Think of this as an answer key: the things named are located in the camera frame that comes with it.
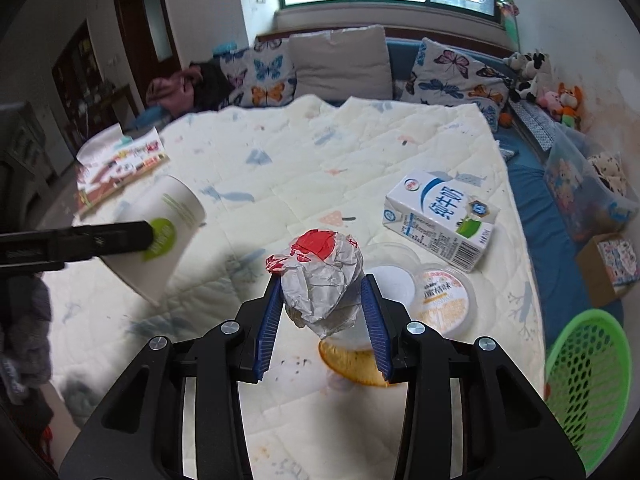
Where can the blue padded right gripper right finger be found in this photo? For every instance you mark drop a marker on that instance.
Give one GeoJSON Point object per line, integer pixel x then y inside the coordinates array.
{"type": "Point", "coordinates": [507, 430]}

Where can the butterfly print pillow left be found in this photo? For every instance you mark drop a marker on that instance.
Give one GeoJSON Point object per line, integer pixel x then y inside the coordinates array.
{"type": "Point", "coordinates": [261, 76]}

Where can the butterfly print pillow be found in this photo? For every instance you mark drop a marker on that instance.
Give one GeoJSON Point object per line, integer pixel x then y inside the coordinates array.
{"type": "Point", "coordinates": [261, 76]}
{"type": "Point", "coordinates": [442, 75]}

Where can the butterfly print pillow right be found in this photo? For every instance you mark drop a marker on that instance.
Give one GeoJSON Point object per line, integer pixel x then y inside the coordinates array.
{"type": "Point", "coordinates": [442, 75]}

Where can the clear plastic storage bin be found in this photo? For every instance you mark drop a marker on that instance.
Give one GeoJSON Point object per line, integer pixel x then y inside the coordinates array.
{"type": "Point", "coordinates": [589, 185]}

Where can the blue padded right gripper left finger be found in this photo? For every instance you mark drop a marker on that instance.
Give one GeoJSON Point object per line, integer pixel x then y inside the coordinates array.
{"type": "Point", "coordinates": [136, 430]}

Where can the sticker books in box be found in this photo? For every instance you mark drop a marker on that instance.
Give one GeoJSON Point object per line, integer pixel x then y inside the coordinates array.
{"type": "Point", "coordinates": [620, 261]}

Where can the white green paper cup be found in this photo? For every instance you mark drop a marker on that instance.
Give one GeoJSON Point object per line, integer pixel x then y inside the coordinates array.
{"type": "Point", "coordinates": [174, 213]}

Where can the pink clothes pile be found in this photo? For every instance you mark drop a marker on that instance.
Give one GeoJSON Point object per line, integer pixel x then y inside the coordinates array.
{"type": "Point", "coordinates": [175, 93]}

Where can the brown cardboard box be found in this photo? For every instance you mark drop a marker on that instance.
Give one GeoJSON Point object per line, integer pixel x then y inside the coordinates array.
{"type": "Point", "coordinates": [600, 290]}

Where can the green perforated plastic basket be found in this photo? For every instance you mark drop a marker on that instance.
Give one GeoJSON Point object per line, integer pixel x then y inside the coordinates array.
{"type": "Point", "coordinates": [588, 379]}

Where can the pink plush toy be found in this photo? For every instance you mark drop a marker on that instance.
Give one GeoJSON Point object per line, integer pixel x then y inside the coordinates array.
{"type": "Point", "coordinates": [550, 102]}

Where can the orange fox plush toy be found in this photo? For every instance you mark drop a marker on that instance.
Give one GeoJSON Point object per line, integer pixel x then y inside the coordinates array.
{"type": "Point", "coordinates": [570, 100]}

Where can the round plastic lid container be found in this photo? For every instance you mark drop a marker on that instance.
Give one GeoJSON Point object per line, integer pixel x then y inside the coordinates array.
{"type": "Point", "coordinates": [444, 301]}

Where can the cow plush toy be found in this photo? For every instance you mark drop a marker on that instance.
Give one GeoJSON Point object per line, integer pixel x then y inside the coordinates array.
{"type": "Point", "coordinates": [533, 75]}

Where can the grey plain cushion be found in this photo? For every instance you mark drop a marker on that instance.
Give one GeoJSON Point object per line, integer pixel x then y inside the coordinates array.
{"type": "Point", "coordinates": [340, 63]}

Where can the white quilted table cover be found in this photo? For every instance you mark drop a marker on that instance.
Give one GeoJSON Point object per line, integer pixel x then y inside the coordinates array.
{"type": "Point", "coordinates": [264, 176]}

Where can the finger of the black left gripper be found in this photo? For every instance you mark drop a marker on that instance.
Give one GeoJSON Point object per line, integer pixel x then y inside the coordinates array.
{"type": "Point", "coordinates": [50, 250]}

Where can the orange peel piece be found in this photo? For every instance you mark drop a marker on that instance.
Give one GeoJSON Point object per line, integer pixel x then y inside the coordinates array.
{"type": "Point", "coordinates": [358, 366]}

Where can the dark wooden door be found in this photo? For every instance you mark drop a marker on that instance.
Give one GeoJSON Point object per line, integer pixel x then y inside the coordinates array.
{"type": "Point", "coordinates": [147, 38]}

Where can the white milk carton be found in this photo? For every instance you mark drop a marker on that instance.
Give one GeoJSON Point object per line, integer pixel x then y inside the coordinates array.
{"type": "Point", "coordinates": [435, 212]}

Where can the white red paper wrapper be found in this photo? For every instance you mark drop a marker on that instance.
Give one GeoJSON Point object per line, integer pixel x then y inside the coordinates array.
{"type": "Point", "coordinates": [320, 275]}

